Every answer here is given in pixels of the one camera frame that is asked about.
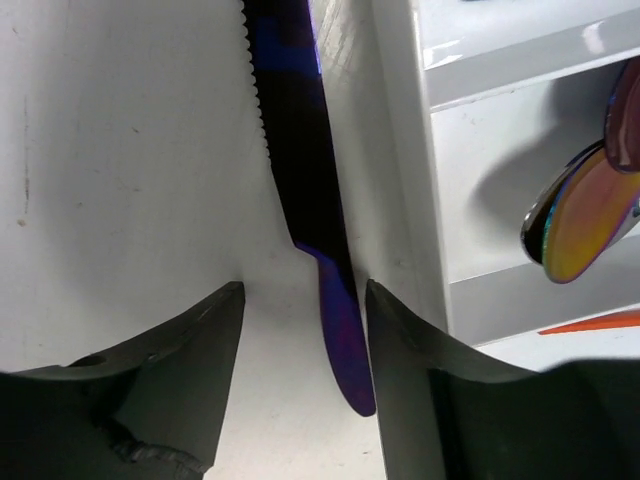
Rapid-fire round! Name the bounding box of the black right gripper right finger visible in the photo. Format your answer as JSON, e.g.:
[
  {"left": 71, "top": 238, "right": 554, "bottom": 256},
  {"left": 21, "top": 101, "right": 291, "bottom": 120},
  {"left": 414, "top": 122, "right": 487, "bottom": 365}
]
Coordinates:
[{"left": 365, "top": 281, "right": 639, "bottom": 479}]

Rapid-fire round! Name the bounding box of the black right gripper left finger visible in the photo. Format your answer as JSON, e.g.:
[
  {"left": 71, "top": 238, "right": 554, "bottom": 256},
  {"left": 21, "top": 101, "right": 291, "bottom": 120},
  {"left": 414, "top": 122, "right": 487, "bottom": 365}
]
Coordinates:
[{"left": 1, "top": 281, "right": 245, "bottom": 479}]

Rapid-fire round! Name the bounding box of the orange chopstick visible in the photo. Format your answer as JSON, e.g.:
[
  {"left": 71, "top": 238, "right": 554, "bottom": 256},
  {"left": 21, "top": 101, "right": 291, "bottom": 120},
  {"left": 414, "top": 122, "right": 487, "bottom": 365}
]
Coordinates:
[{"left": 538, "top": 309, "right": 640, "bottom": 335}]

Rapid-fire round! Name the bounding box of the iridescent blue-handled spoon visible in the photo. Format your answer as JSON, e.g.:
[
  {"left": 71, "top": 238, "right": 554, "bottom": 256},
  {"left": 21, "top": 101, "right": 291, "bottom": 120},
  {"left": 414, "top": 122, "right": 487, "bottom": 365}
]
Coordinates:
[{"left": 542, "top": 148, "right": 639, "bottom": 284}]

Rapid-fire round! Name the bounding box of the iridescent purple spoon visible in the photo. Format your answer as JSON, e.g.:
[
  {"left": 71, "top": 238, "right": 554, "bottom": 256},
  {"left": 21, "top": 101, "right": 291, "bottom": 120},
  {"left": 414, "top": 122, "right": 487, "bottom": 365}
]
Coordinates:
[{"left": 604, "top": 57, "right": 639, "bottom": 174}]

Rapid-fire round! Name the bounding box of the iridescent blue knife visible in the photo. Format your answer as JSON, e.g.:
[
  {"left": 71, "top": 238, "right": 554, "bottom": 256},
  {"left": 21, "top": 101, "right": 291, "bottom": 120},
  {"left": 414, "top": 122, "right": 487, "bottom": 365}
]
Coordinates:
[{"left": 242, "top": 1, "right": 376, "bottom": 417}]

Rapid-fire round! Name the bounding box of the pink-handled steel spoon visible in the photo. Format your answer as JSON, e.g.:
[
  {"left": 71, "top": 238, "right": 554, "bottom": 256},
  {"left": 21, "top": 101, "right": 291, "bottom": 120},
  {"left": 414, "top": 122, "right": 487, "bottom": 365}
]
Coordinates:
[{"left": 520, "top": 140, "right": 604, "bottom": 265}]

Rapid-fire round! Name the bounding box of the white divided cutlery tray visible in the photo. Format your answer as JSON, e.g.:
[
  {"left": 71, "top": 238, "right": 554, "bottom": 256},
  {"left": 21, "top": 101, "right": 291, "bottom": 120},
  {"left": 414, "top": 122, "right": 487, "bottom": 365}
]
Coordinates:
[{"left": 373, "top": 1, "right": 639, "bottom": 369}]

